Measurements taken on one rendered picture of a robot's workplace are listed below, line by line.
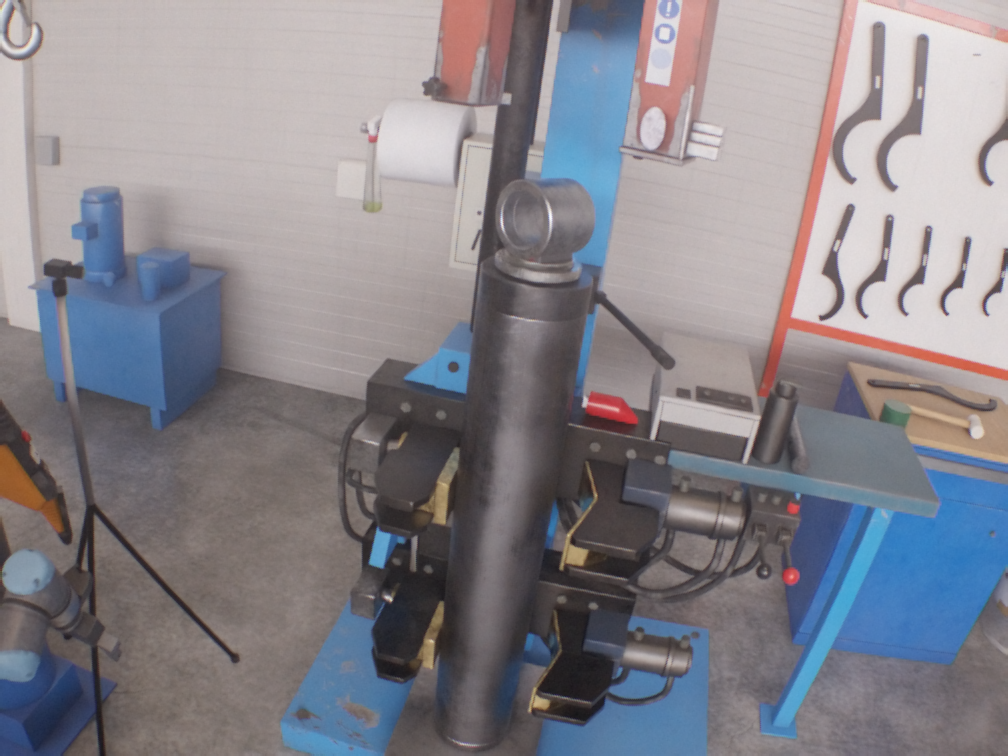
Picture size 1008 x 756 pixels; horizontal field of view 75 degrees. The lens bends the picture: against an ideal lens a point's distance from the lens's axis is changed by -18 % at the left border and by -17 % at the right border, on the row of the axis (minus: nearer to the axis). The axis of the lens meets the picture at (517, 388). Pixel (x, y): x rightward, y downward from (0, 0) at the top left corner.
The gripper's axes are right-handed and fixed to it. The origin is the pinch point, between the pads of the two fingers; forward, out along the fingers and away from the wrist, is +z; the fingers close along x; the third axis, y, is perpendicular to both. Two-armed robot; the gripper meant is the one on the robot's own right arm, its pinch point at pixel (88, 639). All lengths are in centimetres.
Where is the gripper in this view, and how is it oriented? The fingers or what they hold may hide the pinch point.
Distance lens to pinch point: 167.9
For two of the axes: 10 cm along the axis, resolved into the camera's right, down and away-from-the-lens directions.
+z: -1.4, 6.2, 7.7
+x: 9.5, 3.0, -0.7
